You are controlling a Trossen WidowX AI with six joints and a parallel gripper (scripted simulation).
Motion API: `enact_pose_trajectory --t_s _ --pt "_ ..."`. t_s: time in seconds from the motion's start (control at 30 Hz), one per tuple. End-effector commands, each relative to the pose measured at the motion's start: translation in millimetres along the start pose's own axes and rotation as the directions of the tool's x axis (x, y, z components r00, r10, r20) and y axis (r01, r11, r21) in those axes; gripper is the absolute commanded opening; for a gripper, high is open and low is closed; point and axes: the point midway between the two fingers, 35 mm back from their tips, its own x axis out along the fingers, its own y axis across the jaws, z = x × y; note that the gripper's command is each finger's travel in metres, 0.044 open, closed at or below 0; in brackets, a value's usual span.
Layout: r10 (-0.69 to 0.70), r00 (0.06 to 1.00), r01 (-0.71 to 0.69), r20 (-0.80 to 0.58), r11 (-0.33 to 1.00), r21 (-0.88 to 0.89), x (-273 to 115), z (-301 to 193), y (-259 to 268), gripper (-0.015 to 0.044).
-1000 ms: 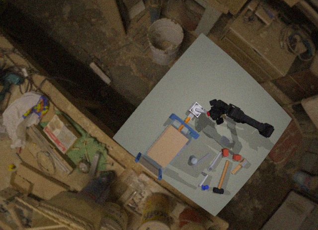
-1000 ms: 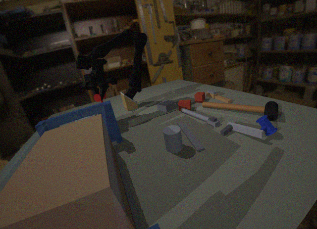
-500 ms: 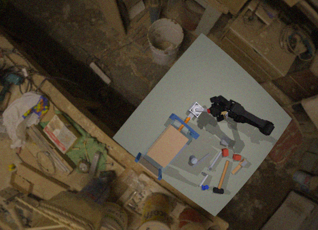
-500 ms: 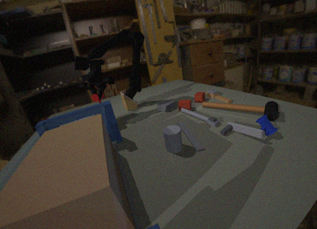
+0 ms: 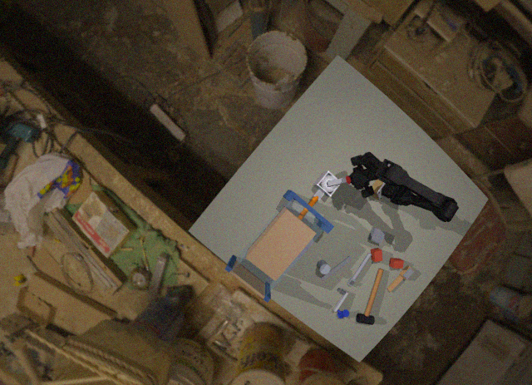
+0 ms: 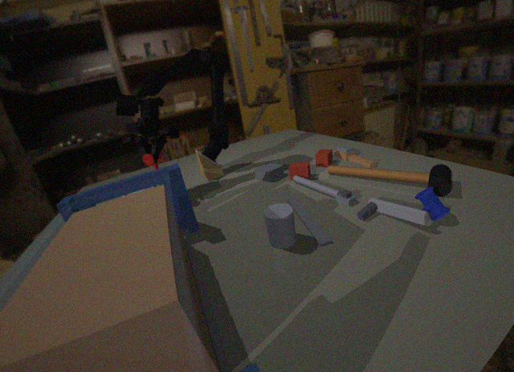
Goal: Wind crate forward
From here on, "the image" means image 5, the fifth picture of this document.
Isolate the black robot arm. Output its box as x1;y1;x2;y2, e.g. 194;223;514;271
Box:
350;152;459;222

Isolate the grey cylinder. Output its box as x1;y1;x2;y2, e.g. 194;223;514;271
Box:
317;259;330;274

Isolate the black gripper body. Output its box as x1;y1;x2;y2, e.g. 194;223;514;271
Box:
351;155;375;198

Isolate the black-headed mallet with wooden handle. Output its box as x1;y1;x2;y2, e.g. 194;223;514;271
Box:
356;269;384;325

